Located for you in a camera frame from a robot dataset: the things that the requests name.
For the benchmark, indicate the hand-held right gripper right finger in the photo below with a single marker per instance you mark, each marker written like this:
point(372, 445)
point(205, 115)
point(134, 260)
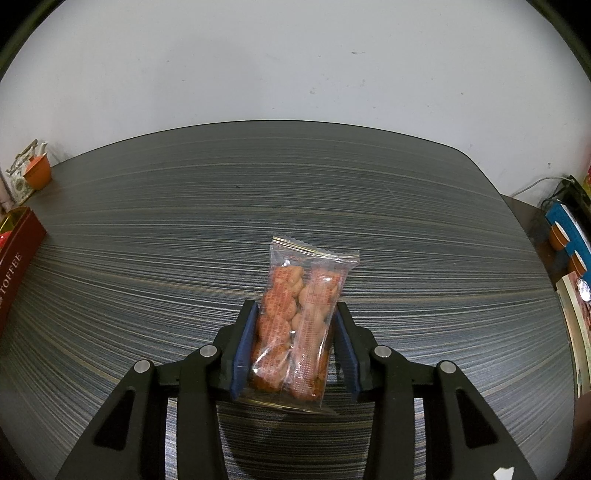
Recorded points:
point(346, 355)

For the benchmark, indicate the white paper scrap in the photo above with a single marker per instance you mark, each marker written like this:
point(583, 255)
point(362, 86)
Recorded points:
point(503, 474)

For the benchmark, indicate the gold red tin box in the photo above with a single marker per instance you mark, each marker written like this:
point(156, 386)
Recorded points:
point(18, 263)

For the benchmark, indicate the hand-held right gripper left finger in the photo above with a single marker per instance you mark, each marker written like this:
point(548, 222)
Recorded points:
point(242, 355)

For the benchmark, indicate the red snack packet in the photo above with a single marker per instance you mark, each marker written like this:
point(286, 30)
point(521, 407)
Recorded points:
point(3, 240)

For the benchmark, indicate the red yellow package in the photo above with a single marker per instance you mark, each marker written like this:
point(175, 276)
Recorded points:
point(588, 182)

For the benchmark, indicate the orange clay cup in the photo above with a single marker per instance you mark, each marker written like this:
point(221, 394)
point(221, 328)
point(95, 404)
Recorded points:
point(38, 173)

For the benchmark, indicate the blue printed box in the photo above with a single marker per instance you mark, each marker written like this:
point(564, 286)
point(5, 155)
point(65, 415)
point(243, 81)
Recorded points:
point(565, 217)

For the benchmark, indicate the clear twisted pastry packet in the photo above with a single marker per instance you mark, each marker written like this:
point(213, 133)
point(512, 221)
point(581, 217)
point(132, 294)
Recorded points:
point(295, 314)

